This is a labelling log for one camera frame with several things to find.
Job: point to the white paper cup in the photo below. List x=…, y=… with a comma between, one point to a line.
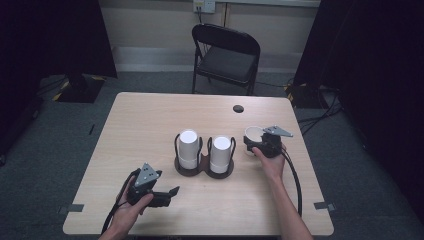
x=254, y=132

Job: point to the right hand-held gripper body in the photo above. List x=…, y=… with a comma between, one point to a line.
x=271, y=146

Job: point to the white wall outlet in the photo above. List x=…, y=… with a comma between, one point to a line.
x=204, y=5

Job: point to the black curtain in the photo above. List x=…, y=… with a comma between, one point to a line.
x=376, y=66
x=50, y=36

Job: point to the person's left hand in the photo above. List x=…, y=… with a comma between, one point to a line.
x=128, y=216

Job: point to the black stand base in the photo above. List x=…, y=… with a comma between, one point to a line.
x=80, y=90
x=305, y=96

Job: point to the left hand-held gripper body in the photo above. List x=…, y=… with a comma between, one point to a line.
x=146, y=175

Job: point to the person's right hand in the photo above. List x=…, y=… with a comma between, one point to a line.
x=275, y=166

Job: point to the black round table grommet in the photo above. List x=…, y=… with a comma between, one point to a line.
x=238, y=108

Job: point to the grey tape strip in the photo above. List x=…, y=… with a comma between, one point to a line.
x=325, y=206
x=71, y=208

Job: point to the black double cup holder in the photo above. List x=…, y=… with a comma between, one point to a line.
x=203, y=168

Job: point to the black folding chair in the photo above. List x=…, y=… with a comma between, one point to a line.
x=226, y=61

